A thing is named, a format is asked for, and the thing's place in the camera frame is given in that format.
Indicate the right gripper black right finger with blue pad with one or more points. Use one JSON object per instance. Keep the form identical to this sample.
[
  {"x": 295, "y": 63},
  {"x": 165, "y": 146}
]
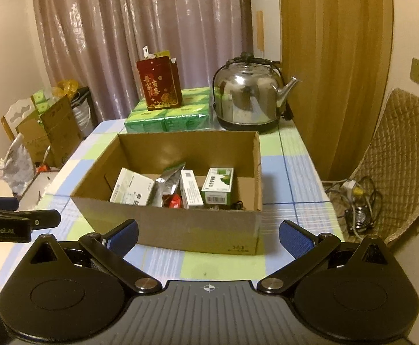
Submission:
[{"x": 310, "y": 252}]

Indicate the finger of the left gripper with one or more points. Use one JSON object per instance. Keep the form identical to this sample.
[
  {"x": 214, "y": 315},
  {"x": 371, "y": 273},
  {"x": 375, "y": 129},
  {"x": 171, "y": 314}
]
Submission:
[
  {"x": 41, "y": 218},
  {"x": 9, "y": 203}
]

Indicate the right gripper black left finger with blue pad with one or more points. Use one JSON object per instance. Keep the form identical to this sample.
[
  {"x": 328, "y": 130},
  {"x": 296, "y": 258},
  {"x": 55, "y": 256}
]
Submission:
[{"x": 108, "y": 252}]

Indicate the silver foil pouch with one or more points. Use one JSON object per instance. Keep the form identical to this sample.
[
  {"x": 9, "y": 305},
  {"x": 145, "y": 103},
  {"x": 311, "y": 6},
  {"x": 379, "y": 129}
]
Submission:
[{"x": 166, "y": 185}]

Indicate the long white green medicine box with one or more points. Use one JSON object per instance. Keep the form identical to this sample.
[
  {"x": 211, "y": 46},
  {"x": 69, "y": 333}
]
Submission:
[{"x": 191, "y": 196}]

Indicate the white green throat spray box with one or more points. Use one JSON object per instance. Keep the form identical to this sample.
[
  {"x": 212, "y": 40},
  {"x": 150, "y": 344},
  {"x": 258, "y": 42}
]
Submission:
[{"x": 217, "y": 187}]

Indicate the white plastic bag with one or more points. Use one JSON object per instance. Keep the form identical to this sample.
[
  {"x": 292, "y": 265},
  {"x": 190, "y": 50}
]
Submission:
[{"x": 17, "y": 168}]

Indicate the small red packet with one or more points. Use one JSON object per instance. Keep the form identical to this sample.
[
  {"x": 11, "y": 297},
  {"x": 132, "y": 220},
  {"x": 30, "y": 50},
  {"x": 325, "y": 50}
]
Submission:
[{"x": 172, "y": 201}]

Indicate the small brown carton on chair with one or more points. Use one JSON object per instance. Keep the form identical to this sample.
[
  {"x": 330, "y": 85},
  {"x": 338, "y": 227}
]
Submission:
[{"x": 57, "y": 129}]

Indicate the white carved chair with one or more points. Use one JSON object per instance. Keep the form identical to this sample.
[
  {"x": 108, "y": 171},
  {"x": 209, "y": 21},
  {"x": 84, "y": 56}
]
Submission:
[{"x": 20, "y": 111}]

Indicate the large open cardboard box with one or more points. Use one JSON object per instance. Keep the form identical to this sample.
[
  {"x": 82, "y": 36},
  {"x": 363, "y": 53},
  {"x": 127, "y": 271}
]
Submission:
[{"x": 232, "y": 230}]

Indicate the green tissue pack stack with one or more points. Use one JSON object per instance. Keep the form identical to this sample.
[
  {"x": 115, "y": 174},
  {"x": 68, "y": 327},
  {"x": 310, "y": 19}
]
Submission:
[{"x": 194, "y": 114}]

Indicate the steel electric kettle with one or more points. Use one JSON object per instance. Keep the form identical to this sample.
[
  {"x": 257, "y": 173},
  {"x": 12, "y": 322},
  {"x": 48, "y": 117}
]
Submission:
[{"x": 250, "y": 93}]

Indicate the red gift box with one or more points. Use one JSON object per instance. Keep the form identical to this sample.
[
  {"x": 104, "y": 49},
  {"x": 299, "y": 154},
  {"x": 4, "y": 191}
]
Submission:
[{"x": 160, "y": 81}]

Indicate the wooden door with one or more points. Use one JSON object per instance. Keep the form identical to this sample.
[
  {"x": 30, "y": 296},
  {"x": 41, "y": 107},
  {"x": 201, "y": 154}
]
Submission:
[{"x": 340, "y": 52}]

